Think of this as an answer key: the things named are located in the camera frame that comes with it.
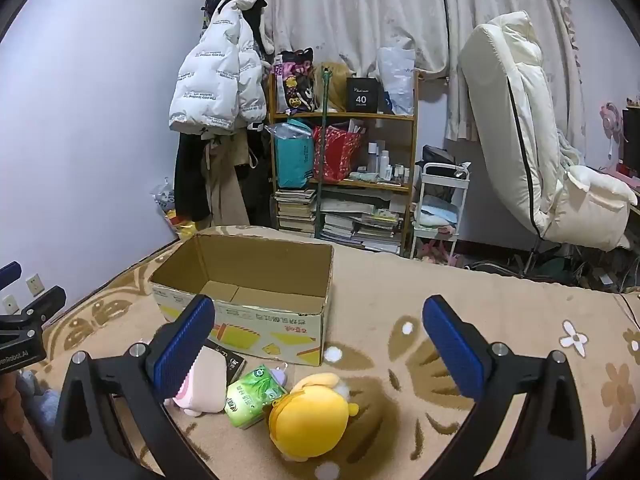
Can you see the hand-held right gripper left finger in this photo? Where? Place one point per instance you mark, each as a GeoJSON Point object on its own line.
{"type": "Point", "coordinates": [184, 347]}

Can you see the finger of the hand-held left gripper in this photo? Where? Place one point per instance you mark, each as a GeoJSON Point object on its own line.
{"type": "Point", "coordinates": [45, 302]}
{"type": "Point", "coordinates": [9, 275]}

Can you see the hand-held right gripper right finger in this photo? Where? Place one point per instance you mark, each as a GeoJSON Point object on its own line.
{"type": "Point", "coordinates": [452, 345]}

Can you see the pink plush toy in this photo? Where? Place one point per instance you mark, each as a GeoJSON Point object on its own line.
{"type": "Point", "coordinates": [205, 385]}

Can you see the green tissue pack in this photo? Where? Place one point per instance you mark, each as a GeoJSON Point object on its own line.
{"type": "Point", "coordinates": [250, 395]}

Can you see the cardboard box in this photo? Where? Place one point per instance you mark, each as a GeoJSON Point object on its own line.
{"type": "Point", "coordinates": [260, 265]}

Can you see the yellow plush toy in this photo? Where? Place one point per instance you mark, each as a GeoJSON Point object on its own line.
{"type": "Point", "coordinates": [305, 420]}

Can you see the grey-blue soft cloth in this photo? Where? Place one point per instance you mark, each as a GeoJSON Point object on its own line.
{"type": "Point", "coordinates": [40, 400]}

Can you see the person's left hand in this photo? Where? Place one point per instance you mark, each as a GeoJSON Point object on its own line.
{"type": "Point", "coordinates": [7, 400]}

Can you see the black booklet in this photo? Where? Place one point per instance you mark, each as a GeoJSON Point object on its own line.
{"type": "Point", "coordinates": [232, 365]}

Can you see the beige patterned blanket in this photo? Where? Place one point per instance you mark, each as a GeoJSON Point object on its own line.
{"type": "Point", "coordinates": [380, 300]}

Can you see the small purple toy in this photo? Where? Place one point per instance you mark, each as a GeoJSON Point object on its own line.
{"type": "Point", "coordinates": [279, 374]}

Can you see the clear bag of snacks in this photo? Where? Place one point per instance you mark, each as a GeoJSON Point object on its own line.
{"type": "Point", "coordinates": [172, 210]}

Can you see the messy pile of books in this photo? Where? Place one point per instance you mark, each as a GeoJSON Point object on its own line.
{"type": "Point", "coordinates": [360, 227]}

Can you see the beige coat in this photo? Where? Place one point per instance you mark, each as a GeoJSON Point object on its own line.
{"type": "Point", "coordinates": [225, 185]}

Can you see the black coat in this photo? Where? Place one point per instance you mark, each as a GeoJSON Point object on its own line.
{"type": "Point", "coordinates": [190, 180]}

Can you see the white trolley cart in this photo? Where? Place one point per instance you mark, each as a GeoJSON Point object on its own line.
{"type": "Point", "coordinates": [440, 175]}

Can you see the neat stack of books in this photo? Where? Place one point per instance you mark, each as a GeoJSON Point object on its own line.
{"type": "Point", "coordinates": [295, 212]}

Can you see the group of cosmetic bottles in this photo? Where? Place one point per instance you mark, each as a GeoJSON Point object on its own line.
{"type": "Point", "coordinates": [385, 160]}

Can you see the teal bag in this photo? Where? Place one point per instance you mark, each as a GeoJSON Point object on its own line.
{"type": "Point", "coordinates": [294, 160]}

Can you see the red bag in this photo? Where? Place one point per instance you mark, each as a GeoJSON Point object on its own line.
{"type": "Point", "coordinates": [337, 155]}

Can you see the green pole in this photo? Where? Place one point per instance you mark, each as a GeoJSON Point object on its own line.
{"type": "Point", "coordinates": [322, 160]}

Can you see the cream recliner chair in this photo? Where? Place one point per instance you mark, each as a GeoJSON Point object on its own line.
{"type": "Point", "coordinates": [505, 110]}

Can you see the wooden shelf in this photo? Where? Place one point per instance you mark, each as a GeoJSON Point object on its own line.
{"type": "Point", "coordinates": [350, 116]}

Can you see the black box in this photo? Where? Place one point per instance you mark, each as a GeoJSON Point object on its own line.
{"type": "Point", "coordinates": [363, 96]}

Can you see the white plastic bag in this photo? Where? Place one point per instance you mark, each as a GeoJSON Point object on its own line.
{"type": "Point", "coordinates": [397, 80]}

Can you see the black monitor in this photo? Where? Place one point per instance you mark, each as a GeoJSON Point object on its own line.
{"type": "Point", "coordinates": [632, 140]}

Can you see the pink fan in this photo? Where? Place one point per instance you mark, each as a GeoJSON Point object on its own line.
{"type": "Point", "coordinates": [611, 120]}

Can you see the white puffer jacket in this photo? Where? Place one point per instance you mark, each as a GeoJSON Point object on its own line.
{"type": "Point", "coordinates": [210, 70]}

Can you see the blond wig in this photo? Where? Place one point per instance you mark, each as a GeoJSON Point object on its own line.
{"type": "Point", "coordinates": [336, 87]}

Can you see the black printed bag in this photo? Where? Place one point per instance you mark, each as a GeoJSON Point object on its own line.
{"type": "Point", "coordinates": [295, 85]}

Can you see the cream curtain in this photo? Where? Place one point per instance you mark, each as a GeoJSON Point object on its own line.
{"type": "Point", "coordinates": [350, 10]}

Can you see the white wall outlet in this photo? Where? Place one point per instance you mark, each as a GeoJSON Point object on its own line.
{"type": "Point", "coordinates": [34, 285]}
{"type": "Point", "coordinates": [10, 303]}

